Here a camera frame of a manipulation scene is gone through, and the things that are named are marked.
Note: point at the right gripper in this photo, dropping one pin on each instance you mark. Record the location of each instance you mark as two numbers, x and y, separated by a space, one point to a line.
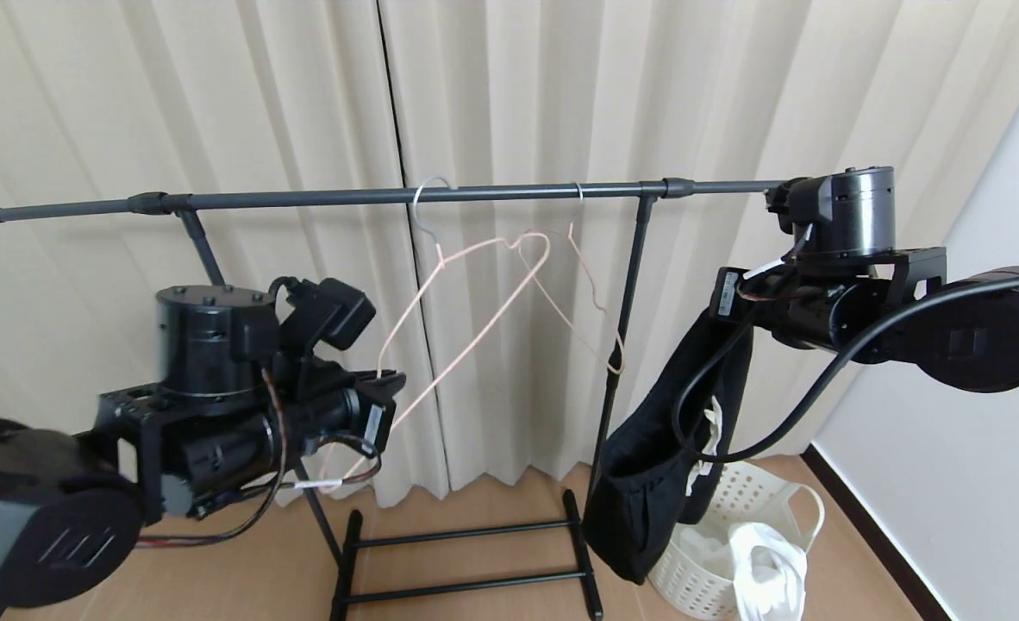
751 302

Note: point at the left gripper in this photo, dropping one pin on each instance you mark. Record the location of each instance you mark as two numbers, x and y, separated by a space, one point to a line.
328 431

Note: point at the pink clothes hanger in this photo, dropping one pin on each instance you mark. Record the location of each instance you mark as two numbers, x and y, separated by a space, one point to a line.
617 362
408 310

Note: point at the black shorts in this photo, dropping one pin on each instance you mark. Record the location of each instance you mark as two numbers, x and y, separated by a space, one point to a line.
647 483

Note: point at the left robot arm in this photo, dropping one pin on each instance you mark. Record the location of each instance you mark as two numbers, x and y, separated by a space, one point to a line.
44 517

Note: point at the white laundry basket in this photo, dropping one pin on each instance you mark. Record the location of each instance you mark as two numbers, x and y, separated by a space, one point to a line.
734 500

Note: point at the black clothes rack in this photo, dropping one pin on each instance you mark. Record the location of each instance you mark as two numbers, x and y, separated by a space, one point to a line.
303 197

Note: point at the white garment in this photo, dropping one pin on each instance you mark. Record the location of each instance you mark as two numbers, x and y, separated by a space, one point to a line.
768 569

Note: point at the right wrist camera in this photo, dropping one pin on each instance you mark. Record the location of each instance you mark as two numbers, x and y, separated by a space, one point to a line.
790 207

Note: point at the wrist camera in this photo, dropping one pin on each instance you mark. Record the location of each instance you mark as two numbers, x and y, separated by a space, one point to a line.
790 207
337 310

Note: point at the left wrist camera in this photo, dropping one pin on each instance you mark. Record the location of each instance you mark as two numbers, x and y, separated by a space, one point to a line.
337 310

